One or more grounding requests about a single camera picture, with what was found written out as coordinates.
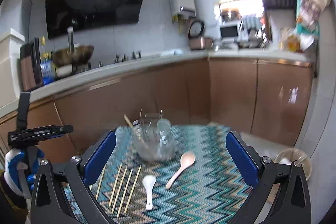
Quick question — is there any metal pot on microwave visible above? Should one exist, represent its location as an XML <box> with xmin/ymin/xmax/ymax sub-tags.
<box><xmin>220</xmin><ymin>8</ymin><xmax>242</xmax><ymax>22</ymax></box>

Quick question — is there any white water heater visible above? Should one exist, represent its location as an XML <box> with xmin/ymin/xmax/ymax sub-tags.
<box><xmin>170</xmin><ymin>0</ymin><xmax>197</xmax><ymax>19</ymax></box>

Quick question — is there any white bowl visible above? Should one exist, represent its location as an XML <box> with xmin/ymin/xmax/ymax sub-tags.
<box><xmin>56</xmin><ymin>64</ymin><xmax>73</xmax><ymax>79</ymax></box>

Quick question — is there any pink plastic spoon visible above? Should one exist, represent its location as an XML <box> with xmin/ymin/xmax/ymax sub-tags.
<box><xmin>165</xmin><ymin>151</ymin><xmax>196</xmax><ymax>190</ymax></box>

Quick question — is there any brown rice cooker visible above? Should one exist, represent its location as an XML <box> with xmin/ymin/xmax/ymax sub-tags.
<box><xmin>187</xmin><ymin>19</ymin><xmax>215</xmax><ymax>51</ymax></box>

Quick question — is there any black gas stove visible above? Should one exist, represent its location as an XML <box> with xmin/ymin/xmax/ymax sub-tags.
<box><xmin>73</xmin><ymin>51</ymin><xmax>161</xmax><ymax>73</ymax></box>

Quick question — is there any white ceramic spoon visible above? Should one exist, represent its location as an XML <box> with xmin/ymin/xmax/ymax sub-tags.
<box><xmin>142</xmin><ymin>174</ymin><xmax>156</xmax><ymax>210</ymax></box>

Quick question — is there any blue white gloved hand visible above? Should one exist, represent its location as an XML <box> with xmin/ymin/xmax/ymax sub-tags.
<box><xmin>4</xmin><ymin>146</ymin><xmax>45</xmax><ymax>197</ymax></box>

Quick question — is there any metal wok with handle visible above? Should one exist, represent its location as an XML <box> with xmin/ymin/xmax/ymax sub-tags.
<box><xmin>52</xmin><ymin>27</ymin><xmax>95</xmax><ymax>67</ymax></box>

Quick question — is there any zigzag patterned table cloth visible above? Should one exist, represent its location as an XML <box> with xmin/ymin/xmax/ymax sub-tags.
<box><xmin>89</xmin><ymin>124</ymin><xmax>252</xmax><ymax>223</ymax></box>

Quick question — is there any yellow oil bottle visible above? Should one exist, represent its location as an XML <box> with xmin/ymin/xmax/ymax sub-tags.
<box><xmin>284</xmin><ymin>31</ymin><xmax>301</xmax><ymax>52</ymax></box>

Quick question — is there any white appliance at left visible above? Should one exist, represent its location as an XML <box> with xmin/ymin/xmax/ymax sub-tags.
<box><xmin>0</xmin><ymin>28</ymin><xmax>25</xmax><ymax>107</ymax></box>

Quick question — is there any wooden chopstick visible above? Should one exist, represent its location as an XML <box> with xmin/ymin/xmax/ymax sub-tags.
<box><xmin>123</xmin><ymin>114</ymin><xmax>145</xmax><ymax>143</ymax></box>
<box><xmin>123</xmin><ymin>165</ymin><xmax>142</xmax><ymax>214</ymax></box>
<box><xmin>117</xmin><ymin>169</ymin><xmax>133</xmax><ymax>218</ymax></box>
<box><xmin>95</xmin><ymin>163</ymin><xmax>107</xmax><ymax>200</ymax></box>
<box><xmin>109</xmin><ymin>163</ymin><xmax>122</xmax><ymax>207</ymax></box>
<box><xmin>111</xmin><ymin>167</ymin><xmax>127</xmax><ymax>214</ymax></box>

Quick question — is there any brown electric kettle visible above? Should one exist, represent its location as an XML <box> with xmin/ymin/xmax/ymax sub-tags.
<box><xmin>20</xmin><ymin>37</ymin><xmax>43</xmax><ymax>92</ymax></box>

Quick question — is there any white microwave oven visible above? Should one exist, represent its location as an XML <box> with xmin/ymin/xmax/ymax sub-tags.
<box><xmin>220</xmin><ymin>20</ymin><xmax>241</xmax><ymax>42</ymax></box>

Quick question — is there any trash bin with bag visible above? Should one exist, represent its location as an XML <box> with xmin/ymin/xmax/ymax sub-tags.
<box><xmin>274</xmin><ymin>148</ymin><xmax>313</xmax><ymax>181</ymax></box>

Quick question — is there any blue salt bag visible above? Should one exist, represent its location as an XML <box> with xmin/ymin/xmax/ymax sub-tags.
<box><xmin>41</xmin><ymin>60</ymin><xmax>55</xmax><ymax>85</ymax></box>

